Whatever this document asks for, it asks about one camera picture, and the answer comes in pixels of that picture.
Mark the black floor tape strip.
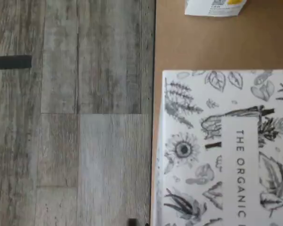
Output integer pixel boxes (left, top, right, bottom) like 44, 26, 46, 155
0, 55, 33, 71

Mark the brown shelf board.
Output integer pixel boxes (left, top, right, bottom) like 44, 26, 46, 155
150, 0, 283, 226

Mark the white box yellow strip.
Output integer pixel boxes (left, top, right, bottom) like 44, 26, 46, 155
152, 69, 283, 226

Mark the white nut picture box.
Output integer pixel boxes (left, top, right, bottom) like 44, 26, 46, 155
183, 0, 248, 17

